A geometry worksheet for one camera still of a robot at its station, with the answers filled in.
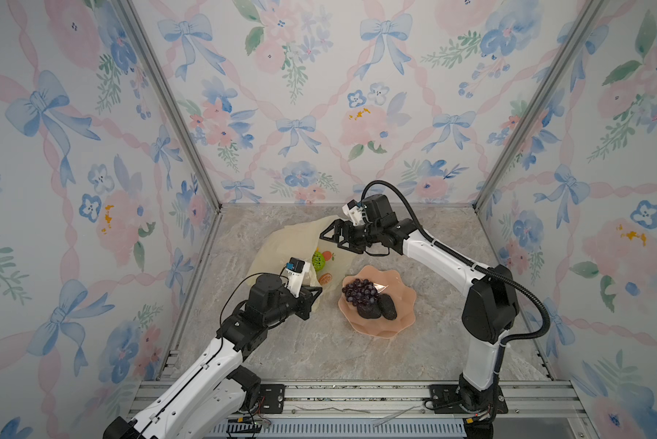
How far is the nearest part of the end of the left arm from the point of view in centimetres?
58

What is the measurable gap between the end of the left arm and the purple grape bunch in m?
0.22

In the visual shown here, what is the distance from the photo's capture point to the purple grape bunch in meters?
0.87
